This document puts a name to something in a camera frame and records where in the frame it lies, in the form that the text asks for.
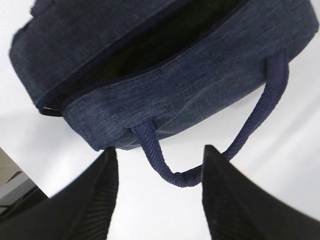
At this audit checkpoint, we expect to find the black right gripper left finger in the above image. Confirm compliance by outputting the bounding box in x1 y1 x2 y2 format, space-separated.
0 147 118 240

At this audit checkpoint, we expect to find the navy blue lunch bag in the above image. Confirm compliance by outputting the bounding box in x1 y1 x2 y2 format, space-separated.
9 0 320 188

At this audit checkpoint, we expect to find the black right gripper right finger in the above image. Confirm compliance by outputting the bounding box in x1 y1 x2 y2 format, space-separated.
202 145 320 240

